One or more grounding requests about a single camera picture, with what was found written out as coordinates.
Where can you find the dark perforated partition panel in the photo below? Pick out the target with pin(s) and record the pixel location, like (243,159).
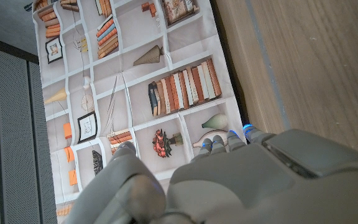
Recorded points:
(11,130)

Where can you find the printed bookshelf backdrop cloth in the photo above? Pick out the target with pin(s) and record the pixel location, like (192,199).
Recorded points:
(141,74)

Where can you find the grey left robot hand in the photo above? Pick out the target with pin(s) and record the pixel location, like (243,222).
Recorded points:
(259,186)

